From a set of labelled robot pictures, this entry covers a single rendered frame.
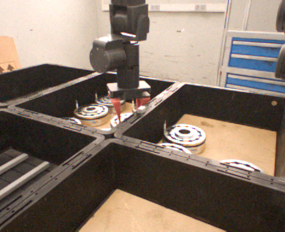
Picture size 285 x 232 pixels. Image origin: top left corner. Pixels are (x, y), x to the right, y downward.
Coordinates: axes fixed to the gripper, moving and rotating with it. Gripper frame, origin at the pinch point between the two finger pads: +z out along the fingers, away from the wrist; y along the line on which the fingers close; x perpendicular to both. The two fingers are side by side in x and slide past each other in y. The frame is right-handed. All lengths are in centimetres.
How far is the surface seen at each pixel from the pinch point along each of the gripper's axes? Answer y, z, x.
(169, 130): 8.6, 1.2, -8.1
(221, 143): 20.8, 4.2, -12.9
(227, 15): 127, -19, 147
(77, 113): -13.2, 0.9, 9.4
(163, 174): -1.2, -2.4, -28.3
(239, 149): 23.2, 4.3, -16.6
